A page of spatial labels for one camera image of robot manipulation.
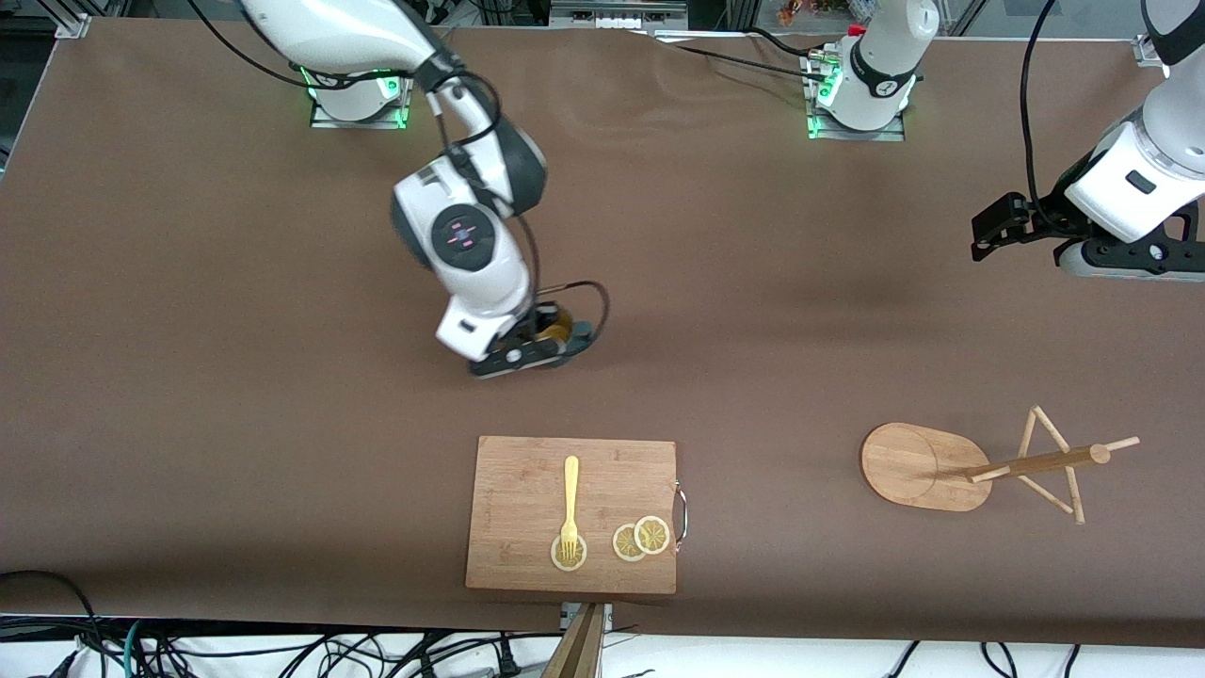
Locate teal mug with yellow inside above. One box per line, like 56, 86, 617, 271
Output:
529, 301, 597, 363

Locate wooden mug rack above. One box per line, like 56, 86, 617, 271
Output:
860, 405, 1141, 525

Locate yellow plastic fork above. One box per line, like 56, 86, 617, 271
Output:
561, 456, 580, 564

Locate bamboo cutting board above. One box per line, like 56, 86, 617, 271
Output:
465, 435, 689, 595

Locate colourful packets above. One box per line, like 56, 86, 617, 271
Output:
777, 0, 881, 27

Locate grey power strip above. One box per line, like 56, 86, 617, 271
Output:
551, 0, 688, 34

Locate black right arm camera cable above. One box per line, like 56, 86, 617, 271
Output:
184, 0, 611, 345

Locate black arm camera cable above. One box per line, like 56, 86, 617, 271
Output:
1021, 0, 1069, 213
184, 0, 611, 345

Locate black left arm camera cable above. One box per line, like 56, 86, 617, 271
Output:
1021, 0, 1069, 213

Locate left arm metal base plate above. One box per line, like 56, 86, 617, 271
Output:
805, 52, 907, 142

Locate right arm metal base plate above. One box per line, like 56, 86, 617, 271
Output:
309, 66, 412, 130

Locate brown camera mount post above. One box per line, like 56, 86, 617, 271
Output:
541, 603, 605, 678

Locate thick black cable loop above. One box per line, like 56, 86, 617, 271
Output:
0, 570, 104, 678

